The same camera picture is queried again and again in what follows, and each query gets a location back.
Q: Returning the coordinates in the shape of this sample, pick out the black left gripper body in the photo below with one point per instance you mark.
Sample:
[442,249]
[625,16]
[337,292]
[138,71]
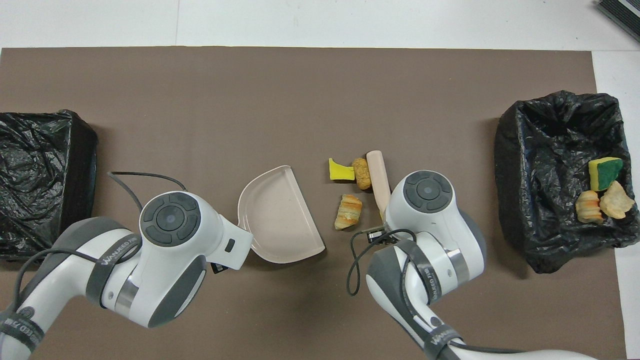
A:
[220,269]

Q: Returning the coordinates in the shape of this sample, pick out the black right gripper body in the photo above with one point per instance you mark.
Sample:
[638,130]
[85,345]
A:
[382,235]

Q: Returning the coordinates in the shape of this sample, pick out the striped croissant toy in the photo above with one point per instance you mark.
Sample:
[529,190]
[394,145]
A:
[348,211]

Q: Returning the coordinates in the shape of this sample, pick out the beige brush with black bristles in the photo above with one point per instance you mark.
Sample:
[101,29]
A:
[378,180]

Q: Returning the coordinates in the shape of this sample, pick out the brown nugget toy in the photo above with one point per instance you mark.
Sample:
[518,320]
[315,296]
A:
[361,174]

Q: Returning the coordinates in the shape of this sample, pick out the beige plastic dustpan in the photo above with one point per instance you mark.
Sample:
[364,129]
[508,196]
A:
[280,220]

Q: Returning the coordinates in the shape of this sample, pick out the small orange tan bread toy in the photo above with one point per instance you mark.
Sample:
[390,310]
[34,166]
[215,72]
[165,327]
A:
[588,206]

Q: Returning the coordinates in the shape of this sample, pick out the yellow and green sponge piece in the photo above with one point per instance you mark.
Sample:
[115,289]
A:
[606,172]

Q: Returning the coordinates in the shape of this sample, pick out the pale bread toy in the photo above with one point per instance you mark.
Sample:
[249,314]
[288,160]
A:
[617,201]

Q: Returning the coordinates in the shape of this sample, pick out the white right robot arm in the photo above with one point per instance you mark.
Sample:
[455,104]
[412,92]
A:
[425,200]

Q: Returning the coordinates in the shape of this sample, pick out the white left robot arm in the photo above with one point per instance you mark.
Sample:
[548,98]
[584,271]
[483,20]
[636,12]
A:
[170,220]

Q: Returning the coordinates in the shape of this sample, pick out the open black bag lined bin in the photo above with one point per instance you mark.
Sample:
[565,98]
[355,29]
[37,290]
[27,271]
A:
[550,200]

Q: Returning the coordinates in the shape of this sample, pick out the taut black bag lined bin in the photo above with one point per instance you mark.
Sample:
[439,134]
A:
[40,185]

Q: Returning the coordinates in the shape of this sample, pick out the brown table mat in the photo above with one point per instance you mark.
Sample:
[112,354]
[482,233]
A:
[320,100]

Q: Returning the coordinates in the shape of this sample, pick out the dark ribbed panel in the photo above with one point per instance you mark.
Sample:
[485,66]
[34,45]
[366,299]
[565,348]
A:
[622,12]

